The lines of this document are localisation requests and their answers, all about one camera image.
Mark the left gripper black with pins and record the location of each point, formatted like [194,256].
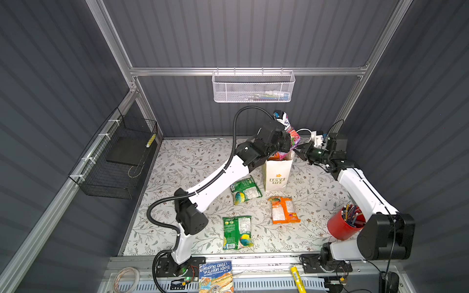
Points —
[282,138]

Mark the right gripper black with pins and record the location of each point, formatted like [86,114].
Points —
[304,153]

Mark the purple Fox's candy bag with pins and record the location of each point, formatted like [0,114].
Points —
[282,117]

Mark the white paper bag floral print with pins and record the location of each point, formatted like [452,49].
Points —
[276,173]

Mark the green snack bag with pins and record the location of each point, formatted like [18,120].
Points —
[245,190]
[237,232]

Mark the orange snack bag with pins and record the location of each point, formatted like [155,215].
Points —
[283,211]

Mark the green snack bag front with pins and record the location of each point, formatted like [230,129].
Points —
[237,232]

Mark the orange Fox's fruit candy bag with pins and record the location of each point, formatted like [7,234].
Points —
[279,156]

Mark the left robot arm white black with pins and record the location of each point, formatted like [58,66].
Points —
[249,155]

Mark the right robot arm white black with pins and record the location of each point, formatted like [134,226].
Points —
[386,233]

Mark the red pencil cup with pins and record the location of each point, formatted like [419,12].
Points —
[342,225]

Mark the yellow item in black basket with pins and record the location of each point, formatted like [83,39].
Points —
[151,140]

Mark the yellow marker tube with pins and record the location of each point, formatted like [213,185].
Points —
[297,279]

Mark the black device bottom right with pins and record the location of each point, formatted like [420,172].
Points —
[389,282]

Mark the black pad in basket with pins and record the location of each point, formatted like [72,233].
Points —
[128,151]

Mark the paperback book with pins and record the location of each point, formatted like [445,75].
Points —
[216,277]

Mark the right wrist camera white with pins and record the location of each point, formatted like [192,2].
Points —
[317,138]

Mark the white wire mesh basket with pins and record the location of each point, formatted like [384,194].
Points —
[254,87]

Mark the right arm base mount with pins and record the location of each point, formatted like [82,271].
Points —
[314,263]

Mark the black wire basket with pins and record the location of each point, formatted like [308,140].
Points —
[115,166]

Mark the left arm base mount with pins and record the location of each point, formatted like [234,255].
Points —
[166,267]

